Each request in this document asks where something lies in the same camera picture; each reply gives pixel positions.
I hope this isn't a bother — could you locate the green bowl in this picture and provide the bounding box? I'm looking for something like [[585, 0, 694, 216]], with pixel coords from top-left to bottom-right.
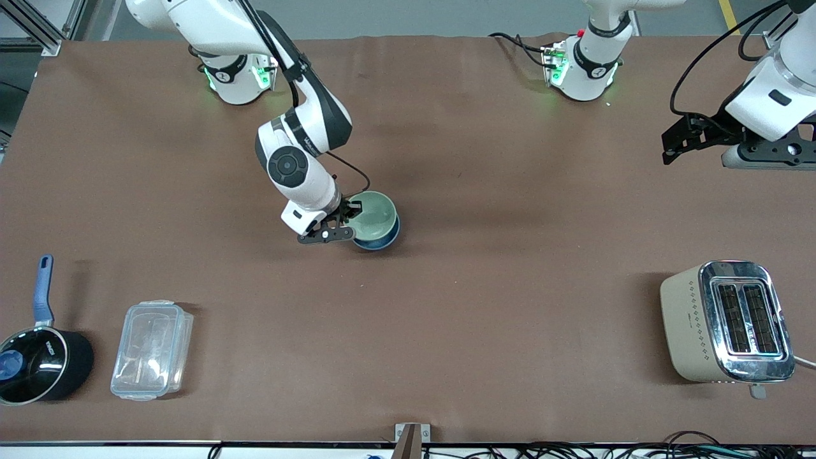
[[349, 191, 398, 244]]

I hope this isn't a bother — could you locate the blue bowl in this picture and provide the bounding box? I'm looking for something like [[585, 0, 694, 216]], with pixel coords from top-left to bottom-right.
[[352, 214, 402, 252]]

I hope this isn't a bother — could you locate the brown table mat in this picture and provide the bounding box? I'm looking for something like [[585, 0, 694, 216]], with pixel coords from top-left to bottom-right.
[[0, 34, 816, 445]]

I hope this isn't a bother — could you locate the beige chrome toaster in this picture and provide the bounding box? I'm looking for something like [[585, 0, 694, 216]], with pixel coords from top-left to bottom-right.
[[660, 260, 796, 400]]

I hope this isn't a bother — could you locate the clear plastic food container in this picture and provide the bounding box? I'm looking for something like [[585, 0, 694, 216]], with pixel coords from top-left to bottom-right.
[[110, 300, 194, 402]]

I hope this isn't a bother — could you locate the glass lid with blue knob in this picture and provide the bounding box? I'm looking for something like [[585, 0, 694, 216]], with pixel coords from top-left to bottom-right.
[[0, 328, 68, 405]]

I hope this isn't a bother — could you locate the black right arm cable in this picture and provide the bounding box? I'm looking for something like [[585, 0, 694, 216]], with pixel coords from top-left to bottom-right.
[[326, 150, 372, 193]]

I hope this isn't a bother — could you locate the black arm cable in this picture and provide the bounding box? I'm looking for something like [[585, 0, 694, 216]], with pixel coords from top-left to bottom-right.
[[326, 150, 372, 193], [669, 0, 798, 119]]

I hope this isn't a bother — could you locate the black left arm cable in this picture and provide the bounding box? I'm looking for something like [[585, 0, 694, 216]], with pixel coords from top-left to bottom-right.
[[669, 0, 798, 119]]

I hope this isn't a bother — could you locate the black base cable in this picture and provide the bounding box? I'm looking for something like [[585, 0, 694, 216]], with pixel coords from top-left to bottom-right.
[[489, 32, 550, 68]]

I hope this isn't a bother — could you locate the metal bracket with brown post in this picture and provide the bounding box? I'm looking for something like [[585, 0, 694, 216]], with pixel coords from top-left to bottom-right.
[[395, 423, 432, 459]]

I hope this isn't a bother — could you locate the black saucepan with blue handle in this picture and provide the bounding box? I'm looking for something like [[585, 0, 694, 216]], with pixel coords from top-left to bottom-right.
[[0, 254, 95, 406]]

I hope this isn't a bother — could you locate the black cable bundle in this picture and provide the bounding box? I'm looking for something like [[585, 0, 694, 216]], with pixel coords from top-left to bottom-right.
[[472, 432, 816, 459]]

